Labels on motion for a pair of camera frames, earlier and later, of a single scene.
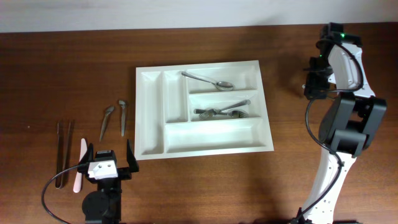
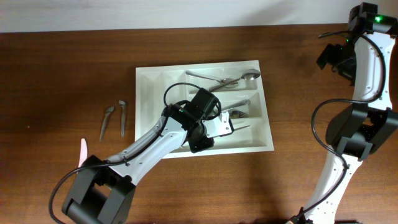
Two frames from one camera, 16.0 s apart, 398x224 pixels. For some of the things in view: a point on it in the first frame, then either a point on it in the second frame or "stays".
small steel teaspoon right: (122, 103) stays
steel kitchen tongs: (62, 154) to (237, 129)
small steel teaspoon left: (108, 111) stays
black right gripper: (315, 90) to (325, 57)
